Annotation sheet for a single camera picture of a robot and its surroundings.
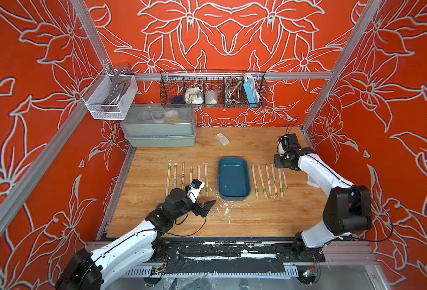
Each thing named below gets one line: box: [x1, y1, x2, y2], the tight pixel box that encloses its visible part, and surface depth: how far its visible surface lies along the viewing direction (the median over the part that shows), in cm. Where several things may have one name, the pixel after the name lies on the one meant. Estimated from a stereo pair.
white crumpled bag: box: [183, 87, 204, 105], surface depth 92 cm
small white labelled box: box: [214, 131, 230, 146], surface depth 115 cm
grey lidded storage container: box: [120, 103, 198, 148], surface depth 103 cm
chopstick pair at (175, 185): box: [173, 162, 178, 190], surface depth 99 cm
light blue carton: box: [243, 73, 261, 107], surface depth 89 cm
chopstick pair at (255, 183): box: [250, 163, 260, 200], surface depth 94 cm
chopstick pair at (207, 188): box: [203, 161, 209, 198], surface depth 98 cm
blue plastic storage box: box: [217, 156, 251, 202], surface depth 95 cm
